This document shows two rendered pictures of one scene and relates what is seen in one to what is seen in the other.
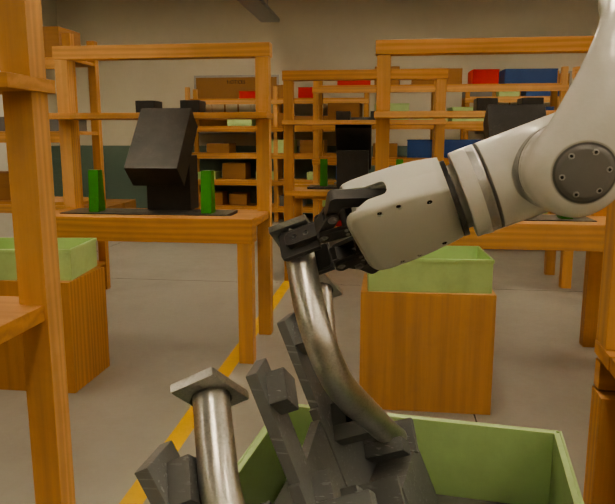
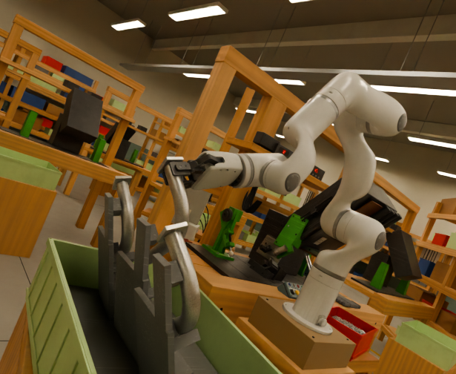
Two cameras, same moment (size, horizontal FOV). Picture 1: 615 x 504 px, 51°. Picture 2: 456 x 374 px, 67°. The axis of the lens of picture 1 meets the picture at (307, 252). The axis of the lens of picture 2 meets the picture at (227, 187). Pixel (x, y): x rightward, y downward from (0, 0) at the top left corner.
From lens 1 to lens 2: 0.50 m
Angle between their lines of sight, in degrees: 50
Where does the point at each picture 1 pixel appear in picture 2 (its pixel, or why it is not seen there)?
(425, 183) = (236, 164)
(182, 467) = (174, 266)
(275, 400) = (153, 239)
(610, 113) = (304, 167)
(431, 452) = not seen: hidden behind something
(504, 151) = (259, 162)
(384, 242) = (210, 180)
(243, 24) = not seen: outside the picture
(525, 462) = not seen: hidden behind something
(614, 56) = (308, 151)
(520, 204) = (256, 182)
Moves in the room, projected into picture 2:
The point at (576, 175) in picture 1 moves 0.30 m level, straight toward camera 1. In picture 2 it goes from (291, 182) to (403, 217)
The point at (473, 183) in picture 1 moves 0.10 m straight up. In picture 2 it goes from (249, 170) to (266, 130)
